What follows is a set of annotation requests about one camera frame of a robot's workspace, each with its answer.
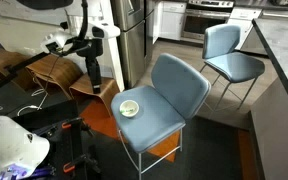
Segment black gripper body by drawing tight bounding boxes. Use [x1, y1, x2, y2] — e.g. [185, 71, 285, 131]
[83, 37, 105, 64]

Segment white bowl with green print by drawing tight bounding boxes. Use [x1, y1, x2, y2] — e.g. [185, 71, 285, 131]
[119, 99, 140, 119]

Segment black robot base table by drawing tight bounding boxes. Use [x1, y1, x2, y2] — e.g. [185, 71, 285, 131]
[12, 99, 89, 180]

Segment blue padded chair holding bowl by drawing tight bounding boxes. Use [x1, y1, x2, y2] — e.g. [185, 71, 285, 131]
[110, 52, 212, 180]

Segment bent plywood stool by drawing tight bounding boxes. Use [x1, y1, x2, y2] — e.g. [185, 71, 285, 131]
[0, 48, 30, 91]
[68, 73, 121, 117]
[25, 54, 84, 100]

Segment stainless steel refrigerator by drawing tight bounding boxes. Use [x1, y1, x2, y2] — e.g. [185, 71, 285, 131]
[110, 0, 157, 90]

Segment orange rug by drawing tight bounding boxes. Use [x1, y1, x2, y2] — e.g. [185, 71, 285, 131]
[79, 99, 182, 164]

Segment black slanted stand bar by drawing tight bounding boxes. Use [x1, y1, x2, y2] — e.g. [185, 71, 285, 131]
[0, 51, 50, 93]

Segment white cabinet with tall door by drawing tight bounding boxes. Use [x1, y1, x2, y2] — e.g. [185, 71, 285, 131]
[152, 0, 187, 44]

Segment stainless steel oven range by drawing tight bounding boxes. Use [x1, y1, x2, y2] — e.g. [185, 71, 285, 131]
[180, 0, 235, 43]

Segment dark grey rug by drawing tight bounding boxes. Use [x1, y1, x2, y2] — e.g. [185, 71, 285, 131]
[83, 115, 243, 180]

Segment blue padded empty chair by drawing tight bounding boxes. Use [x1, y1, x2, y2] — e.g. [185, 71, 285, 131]
[198, 23, 266, 111]

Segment white cabinet with drawer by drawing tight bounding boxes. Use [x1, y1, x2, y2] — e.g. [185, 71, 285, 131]
[227, 7, 263, 52]

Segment dark top kitchen island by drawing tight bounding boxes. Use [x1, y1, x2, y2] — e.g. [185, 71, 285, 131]
[249, 18, 288, 180]

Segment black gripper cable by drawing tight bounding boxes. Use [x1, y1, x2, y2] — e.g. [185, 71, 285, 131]
[58, 0, 89, 57]

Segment white wrist camera block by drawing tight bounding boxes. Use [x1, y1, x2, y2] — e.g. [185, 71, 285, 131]
[39, 31, 70, 55]

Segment orange handled black clamp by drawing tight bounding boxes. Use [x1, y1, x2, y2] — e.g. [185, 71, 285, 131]
[62, 152, 102, 175]
[61, 117, 93, 137]

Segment white floor cable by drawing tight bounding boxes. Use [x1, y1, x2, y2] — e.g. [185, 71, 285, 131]
[16, 55, 62, 117]

